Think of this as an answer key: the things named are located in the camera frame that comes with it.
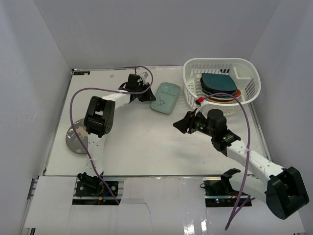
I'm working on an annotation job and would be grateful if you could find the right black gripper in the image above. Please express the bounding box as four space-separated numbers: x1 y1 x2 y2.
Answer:
173 109 216 138

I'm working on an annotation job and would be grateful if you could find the light blue rectangular plate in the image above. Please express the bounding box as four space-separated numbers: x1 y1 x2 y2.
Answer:
151 82 181 115

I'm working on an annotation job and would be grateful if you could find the orange woven round plate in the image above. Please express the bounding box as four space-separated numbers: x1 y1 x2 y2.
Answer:
207 97 235 104

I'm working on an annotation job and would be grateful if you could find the teal scalloped round plate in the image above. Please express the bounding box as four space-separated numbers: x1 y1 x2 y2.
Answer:
202 88 230 98

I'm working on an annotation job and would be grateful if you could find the dark teal square plate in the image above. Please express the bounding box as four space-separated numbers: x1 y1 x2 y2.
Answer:
201 73 237 93

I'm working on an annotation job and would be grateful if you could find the red and teal wave plate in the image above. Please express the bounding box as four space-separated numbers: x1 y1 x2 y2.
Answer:
207 89 242 101

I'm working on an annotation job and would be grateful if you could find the silver metallic round plate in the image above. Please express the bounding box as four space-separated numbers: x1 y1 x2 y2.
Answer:
66 119 89 155

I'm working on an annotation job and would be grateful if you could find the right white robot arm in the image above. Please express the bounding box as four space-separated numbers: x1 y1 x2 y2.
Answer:
173 109 310 220

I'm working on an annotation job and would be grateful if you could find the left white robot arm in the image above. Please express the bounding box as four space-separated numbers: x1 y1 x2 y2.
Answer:
74 73 156 197

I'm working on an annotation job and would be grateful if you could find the white plastic dish bin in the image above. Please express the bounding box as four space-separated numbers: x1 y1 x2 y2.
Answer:
183 58 261 109

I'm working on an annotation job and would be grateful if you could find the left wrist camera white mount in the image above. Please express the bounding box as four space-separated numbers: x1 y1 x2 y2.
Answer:
138 71 150 81

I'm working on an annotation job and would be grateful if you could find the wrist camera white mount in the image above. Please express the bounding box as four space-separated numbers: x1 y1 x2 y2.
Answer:
195 96 208 114
138 71 150 81

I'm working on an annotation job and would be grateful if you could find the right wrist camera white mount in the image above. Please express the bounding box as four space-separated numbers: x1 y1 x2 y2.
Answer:
195 96 208 114

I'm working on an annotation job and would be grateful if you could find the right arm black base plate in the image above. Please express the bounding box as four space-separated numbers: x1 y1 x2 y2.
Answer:
200 180 239 208

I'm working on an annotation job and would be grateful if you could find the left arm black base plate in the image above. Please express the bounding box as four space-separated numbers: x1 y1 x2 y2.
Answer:
72 181 121 206

